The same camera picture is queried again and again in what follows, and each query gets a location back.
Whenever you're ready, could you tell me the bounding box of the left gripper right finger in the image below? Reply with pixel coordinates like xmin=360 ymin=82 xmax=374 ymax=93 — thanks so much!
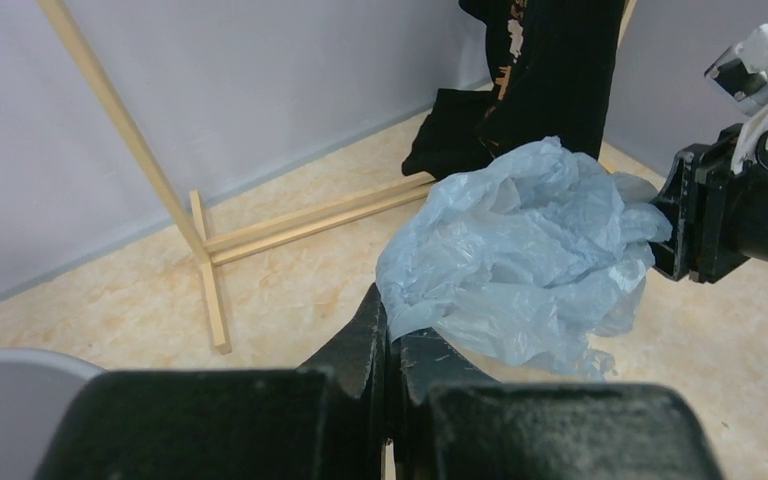
xmin=394 ymin=328 xmax=497 ymax=458

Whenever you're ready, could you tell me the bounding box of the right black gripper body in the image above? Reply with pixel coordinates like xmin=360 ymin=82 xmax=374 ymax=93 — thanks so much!
xmin=650 ymin=124 xmax=749 ymax=284

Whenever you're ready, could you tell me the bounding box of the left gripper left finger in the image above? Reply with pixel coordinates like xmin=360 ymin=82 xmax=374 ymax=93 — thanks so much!
xmin=302 ymin=284 xmax=389 ymax=464

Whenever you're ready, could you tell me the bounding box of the light blue trash bag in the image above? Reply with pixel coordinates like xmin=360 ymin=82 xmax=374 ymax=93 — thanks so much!
xmin=375 ymin=137 xmax=672 ymax=380

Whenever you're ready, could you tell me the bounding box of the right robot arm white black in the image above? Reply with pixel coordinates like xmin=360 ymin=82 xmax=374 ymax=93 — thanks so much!
xmin=651 ymin=125 xmax=768 ymax=283

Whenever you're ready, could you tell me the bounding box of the grey plastic trash bin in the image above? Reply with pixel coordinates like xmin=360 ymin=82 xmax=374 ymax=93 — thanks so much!
xmin=0 ymin=348 xmax=104 ymax=479

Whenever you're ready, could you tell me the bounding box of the wooden clothes rack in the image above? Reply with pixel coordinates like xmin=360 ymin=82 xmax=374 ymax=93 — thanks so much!
xmin=36 ymin=0 xmax=638 ymax=355

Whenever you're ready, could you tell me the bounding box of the black hanging garment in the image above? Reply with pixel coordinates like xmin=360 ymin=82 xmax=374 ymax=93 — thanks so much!
xmin=401 ymin=0 xmax=626 ymax=180

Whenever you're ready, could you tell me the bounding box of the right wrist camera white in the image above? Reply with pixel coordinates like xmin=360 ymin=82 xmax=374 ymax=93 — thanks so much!
xmin=704 ymin=24 xmax=768 ymax=174

